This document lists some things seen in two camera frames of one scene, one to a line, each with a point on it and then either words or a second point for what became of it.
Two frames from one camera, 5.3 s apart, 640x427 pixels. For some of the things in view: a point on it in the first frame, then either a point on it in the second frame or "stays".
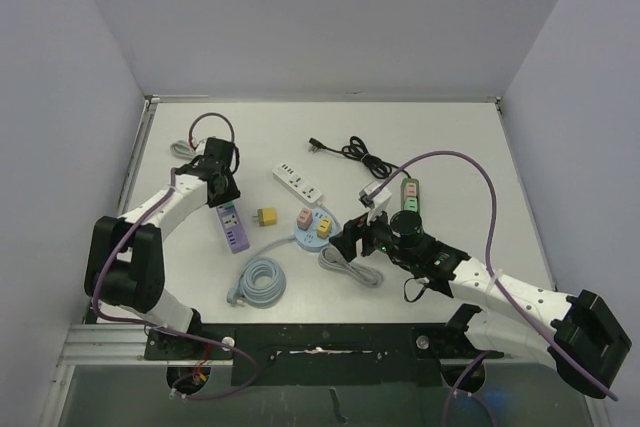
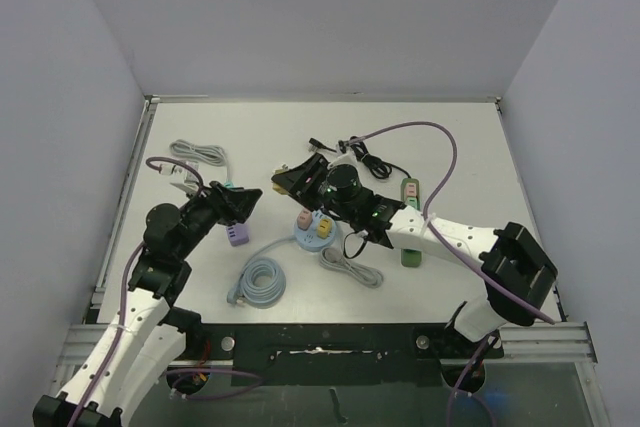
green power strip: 410,194 stays
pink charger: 305,218 stays
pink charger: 411,189 stays
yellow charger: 324,227 stays
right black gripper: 358,237 → 310,183
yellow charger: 266,216 → 279,189
